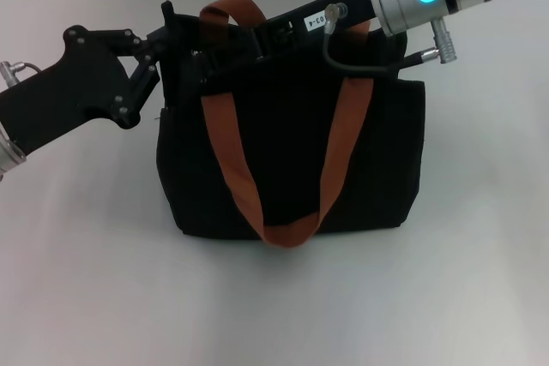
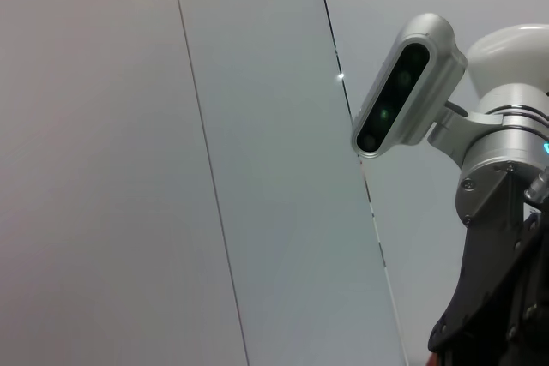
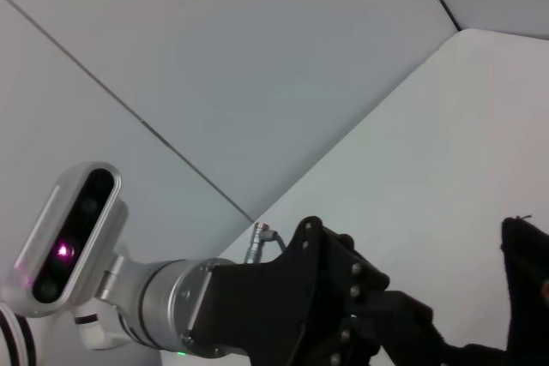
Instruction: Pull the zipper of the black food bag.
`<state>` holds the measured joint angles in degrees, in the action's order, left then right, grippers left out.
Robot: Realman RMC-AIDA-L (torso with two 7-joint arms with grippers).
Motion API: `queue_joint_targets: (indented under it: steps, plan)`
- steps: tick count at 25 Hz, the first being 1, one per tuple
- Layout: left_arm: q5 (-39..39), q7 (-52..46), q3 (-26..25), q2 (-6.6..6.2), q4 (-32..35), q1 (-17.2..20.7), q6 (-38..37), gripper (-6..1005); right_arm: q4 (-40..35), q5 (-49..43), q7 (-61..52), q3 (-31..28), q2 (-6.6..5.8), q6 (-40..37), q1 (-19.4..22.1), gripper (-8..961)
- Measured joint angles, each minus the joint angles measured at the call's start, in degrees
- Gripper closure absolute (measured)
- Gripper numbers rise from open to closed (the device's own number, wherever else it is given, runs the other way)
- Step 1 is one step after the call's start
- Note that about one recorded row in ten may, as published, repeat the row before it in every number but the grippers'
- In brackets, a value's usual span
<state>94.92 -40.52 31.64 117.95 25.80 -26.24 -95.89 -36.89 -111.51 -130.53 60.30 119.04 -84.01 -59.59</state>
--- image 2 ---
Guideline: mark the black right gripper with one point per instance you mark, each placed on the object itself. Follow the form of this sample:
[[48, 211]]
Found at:
[[493, 289]]

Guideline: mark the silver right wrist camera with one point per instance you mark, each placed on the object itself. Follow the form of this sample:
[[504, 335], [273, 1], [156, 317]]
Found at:
[[403, 87]]

